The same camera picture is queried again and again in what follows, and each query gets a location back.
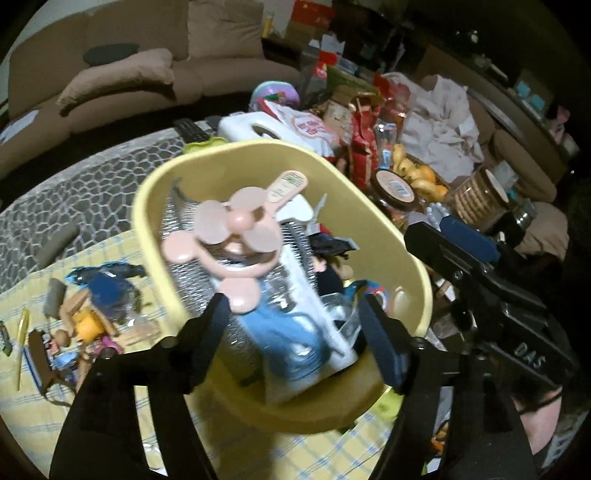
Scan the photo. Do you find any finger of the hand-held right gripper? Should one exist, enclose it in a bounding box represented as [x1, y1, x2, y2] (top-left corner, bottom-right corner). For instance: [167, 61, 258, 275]
[404, 222, 509, 319]
[438, 213, 550, 315]

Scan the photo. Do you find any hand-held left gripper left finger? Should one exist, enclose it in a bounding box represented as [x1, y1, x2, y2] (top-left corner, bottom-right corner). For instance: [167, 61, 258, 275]
[48, 292, 230, 480]

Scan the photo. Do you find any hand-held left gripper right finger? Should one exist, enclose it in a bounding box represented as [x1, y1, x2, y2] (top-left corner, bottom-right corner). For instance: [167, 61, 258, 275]
[357, 294, 540, 480]

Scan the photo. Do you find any blue cable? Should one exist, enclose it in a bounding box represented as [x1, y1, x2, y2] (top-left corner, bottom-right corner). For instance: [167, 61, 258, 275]
[240, 231, 361, 404]

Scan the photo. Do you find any navy flower print garment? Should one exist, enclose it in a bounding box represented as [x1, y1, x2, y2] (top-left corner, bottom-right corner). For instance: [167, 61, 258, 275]
[318, 265, 358, 301]

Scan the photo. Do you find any pink handheld fan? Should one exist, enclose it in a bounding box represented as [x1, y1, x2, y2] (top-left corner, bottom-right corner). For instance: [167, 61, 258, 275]
[161, 187, 282, 315]

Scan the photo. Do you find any yellow plastic basin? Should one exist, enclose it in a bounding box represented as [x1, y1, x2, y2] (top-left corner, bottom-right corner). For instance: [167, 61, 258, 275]
[130, 138, 435, 435]

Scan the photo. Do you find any person's right hand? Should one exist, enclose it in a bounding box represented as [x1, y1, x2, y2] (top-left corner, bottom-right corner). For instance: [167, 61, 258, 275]
[516, 385, 566, 476]

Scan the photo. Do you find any clear jar of cookies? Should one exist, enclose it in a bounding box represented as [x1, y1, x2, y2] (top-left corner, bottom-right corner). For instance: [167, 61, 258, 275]
[450, 166, 511, 232]

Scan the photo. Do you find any metal can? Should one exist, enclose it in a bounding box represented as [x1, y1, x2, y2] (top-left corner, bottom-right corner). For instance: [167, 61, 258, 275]
[505, 198, 539, 232]

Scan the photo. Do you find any basket of yellow fruit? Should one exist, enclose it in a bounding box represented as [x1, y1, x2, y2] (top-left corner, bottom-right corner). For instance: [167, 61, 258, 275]
[390, 143, 451, 201]

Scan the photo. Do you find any jar with brown lid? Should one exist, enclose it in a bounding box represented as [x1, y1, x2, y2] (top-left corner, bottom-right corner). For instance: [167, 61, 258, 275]
[369, 168, 419, 222]

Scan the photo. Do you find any brown armchair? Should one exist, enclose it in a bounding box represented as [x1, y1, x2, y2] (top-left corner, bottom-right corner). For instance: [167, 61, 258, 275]
[462, 92, 571, 261]

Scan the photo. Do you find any pile of pale clothes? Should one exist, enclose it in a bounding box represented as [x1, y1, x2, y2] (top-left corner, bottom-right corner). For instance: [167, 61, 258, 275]
[399, 74, 485, 185]

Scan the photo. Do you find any black toy dinosaur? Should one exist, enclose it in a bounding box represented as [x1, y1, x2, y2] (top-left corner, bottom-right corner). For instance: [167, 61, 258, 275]
[67, 262, 148, 282]

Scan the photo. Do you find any red snack packet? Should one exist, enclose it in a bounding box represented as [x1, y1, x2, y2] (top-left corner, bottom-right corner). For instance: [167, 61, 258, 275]
[348, 99, 384, 188]

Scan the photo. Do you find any small grey cylinder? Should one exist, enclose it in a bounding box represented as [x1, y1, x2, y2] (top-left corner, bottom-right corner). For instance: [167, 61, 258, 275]
[43, 279, 68, 319]

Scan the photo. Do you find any pink paddle with green print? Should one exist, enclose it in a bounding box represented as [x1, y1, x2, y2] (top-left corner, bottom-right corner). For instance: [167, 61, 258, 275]
[265, 170, 309, 217]

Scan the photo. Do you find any blue and white box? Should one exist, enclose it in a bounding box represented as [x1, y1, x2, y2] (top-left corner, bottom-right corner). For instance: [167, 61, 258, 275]
[27, 328, 63, 393]

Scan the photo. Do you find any grey foam roll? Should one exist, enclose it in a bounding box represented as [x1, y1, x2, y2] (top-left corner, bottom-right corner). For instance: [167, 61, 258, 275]
[34, 224, 80, 268]

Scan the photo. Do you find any white bag with red print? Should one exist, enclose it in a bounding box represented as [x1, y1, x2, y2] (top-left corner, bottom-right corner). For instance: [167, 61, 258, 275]
[265, 99, 338, 158]

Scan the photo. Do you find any grey stone pattern cloth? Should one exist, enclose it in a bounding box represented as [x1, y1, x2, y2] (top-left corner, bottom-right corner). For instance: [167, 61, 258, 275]
[0, 129, 222, 296]

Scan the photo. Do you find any yellow corn shaped pen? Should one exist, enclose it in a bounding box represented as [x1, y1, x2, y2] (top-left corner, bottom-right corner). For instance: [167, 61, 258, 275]
[16, 308, 31, 391]

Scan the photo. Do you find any yellow plaid tablecloth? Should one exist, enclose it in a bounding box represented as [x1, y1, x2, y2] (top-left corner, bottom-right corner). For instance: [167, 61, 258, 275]
[0, 231, 444, 480]

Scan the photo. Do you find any black remote control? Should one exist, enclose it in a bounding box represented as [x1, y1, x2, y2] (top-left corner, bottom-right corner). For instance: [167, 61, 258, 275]
[173, 117, 211, 143]

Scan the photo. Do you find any white tissue box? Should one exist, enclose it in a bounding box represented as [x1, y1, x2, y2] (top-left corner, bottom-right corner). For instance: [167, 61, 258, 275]
[217, 111, 296, 144]

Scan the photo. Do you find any pastel round lid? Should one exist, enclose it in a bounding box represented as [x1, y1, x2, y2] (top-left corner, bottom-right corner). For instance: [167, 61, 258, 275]
[250, 80, 301, 112]

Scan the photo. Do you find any brown sofa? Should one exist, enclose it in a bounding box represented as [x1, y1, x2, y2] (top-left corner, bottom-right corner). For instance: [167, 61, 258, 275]
[0, 0, 301, 178]

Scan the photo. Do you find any red cardboard box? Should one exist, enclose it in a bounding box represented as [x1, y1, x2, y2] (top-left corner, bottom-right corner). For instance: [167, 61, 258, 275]
[291, 0, 338, 28]

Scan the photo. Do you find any brown pillow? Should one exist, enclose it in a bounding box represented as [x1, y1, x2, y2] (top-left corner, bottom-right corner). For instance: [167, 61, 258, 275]
[56, 48, 178, 116]

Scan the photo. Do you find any black cushion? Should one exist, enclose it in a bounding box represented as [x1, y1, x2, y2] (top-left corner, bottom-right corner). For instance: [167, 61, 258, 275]
[83, 43, 139, 66]

